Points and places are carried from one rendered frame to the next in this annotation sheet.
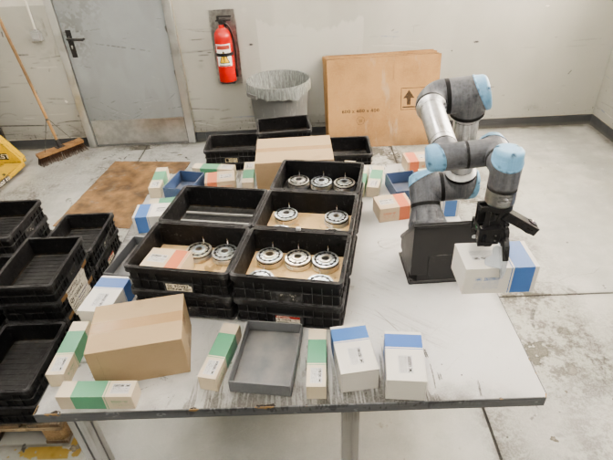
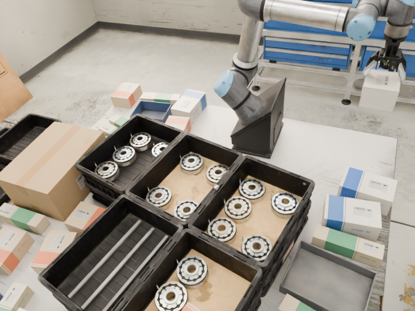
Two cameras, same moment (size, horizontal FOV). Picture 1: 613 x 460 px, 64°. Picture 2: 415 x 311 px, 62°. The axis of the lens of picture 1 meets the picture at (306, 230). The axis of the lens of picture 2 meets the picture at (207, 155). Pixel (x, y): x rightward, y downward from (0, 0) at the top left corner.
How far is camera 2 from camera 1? 1.42 m
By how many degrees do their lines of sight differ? 48
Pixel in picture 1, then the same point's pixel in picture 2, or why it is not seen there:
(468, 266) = (396, 89)
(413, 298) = (287, 162)
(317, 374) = (370, 247)
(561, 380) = not seen: hidden behind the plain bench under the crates
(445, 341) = (338, 162)
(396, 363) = (377, 190)
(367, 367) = (377, 209)
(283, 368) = (339, 275)
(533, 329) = not seen: hidden behind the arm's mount
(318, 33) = not seen: outside the picture
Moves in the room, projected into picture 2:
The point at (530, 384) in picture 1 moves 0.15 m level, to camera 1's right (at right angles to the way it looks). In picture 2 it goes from (386, 140) to (388, 121)
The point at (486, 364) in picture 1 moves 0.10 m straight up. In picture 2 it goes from (365, 152) to (370, 136)
